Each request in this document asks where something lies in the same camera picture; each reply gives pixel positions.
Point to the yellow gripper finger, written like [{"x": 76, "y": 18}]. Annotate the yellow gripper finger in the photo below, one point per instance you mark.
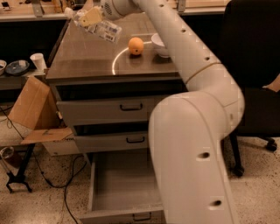
[{"x": 91, "y": 17}]

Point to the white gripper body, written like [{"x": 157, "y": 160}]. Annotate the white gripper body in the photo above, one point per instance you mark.
[{"x": 107, "y": 10}]

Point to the clear plastic water bottle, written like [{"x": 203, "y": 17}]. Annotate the clear plastic water bottle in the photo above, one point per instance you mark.
[{"x": 105, "y": 29}]

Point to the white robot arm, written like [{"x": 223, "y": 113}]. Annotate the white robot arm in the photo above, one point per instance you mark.
[{"x": 185, "y": 130}]

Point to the grey drawer cabinet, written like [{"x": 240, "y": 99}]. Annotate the grey drawer cabinet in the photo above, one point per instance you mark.
[{"x": 84, "y": 59}]

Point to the grey top drawer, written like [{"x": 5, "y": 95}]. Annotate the grey top drawer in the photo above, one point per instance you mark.
[{"x": 124, "y": 102}]

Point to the grey drawer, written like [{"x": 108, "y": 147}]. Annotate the grey drawer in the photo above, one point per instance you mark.
[
  {"x": 124, "y": 102},
  {"x": 112, "y": 136},
  {"x": 123, "y": 189}
]

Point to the grey middle drawer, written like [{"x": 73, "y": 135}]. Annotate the grey middle drawer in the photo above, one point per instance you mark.
[{"x": 112, "y": 136}]

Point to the grey bottom drawer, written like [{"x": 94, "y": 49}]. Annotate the grey bottom drawer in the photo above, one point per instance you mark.
[{"x": 123, "y": 189}]

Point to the orange fruit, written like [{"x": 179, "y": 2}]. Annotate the orange fruit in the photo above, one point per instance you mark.
[{"x": 136, "y": 46}]

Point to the white ceramic bowl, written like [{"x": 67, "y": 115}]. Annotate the white ceramic bowl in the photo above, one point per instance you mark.
[{"x": 159, "y": 46}]

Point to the white paper cup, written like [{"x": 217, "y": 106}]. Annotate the white paper cup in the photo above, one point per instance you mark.
[{"x": 39, "y": 61}]

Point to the wooden workbench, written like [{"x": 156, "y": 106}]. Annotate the wooden workbench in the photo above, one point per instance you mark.
[{"x": 29, "y": 10}]

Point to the dark blue bowl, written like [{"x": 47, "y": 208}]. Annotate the dark blue bowl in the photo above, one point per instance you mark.
[{"x": 17, "y": 68}]

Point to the white bowl at left edge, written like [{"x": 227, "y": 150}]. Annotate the white bowl at left edge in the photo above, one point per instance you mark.
[{"x": 3, "y": 65}]

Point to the brown cardboard box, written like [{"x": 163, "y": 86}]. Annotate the brown cardboard box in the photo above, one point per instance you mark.
[{"x": 36, "y": 109}]

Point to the grey side shelf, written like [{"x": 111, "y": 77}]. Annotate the grey side shelf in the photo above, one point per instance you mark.
[{"x": 17, "y": 82}]

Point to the black office chair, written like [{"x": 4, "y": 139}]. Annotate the black office chair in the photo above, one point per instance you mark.
[{"x": 249, "y": 47}]

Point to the black metal stand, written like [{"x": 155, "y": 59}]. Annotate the black metal stand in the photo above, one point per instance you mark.
[{"x": 14, "y": 165}]

